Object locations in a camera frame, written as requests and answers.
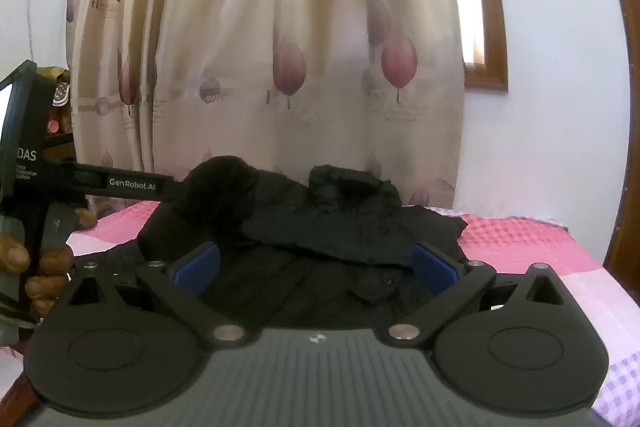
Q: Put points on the wooden door frame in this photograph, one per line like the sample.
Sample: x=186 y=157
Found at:
x=622 y=82

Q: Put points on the pink checked bedsheet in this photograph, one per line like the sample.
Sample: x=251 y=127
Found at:
x=525 y=237

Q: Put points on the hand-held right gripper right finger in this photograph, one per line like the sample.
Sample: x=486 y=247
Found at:
x=433 y=265

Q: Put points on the person's left hand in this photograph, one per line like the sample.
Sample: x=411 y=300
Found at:
x=54 y=263

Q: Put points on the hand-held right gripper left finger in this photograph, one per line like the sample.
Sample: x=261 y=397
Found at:
x=196 y=265

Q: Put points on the black garment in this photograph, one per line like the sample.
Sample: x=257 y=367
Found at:
x=310 y=217

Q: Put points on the cream curtain with pink print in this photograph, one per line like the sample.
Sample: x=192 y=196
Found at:
x=280 y=32

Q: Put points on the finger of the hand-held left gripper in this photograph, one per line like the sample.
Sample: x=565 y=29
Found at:
x=130 y=184

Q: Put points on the wooden bed frame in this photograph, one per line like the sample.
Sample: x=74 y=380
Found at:
x=14 y=399

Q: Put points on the wooden window frame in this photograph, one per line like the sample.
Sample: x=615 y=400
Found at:
x=492 y=7

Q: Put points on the patterned cloth bundle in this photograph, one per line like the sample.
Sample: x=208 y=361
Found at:
x=59 y=99

